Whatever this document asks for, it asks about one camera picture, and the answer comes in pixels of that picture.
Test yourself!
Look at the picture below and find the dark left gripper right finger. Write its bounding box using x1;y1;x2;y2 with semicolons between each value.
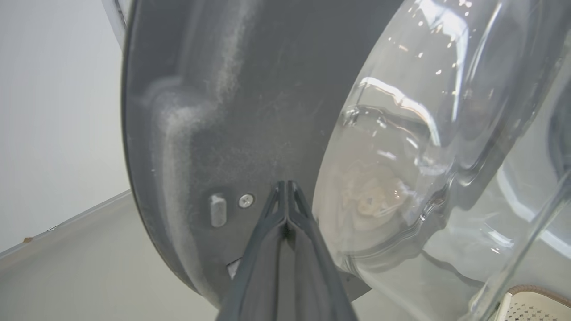
286;181;357;321

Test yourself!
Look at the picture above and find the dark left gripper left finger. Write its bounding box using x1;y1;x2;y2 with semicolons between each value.
215;181;286;321

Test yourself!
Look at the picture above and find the washing machine door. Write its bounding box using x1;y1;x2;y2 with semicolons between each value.
102;0;571;321

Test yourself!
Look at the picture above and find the white front-load washing machine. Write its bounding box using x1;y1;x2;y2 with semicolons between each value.
468;27;571;286

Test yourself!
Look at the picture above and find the cream basket with brown rim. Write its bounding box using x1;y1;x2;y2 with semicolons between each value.
493;285;571;321

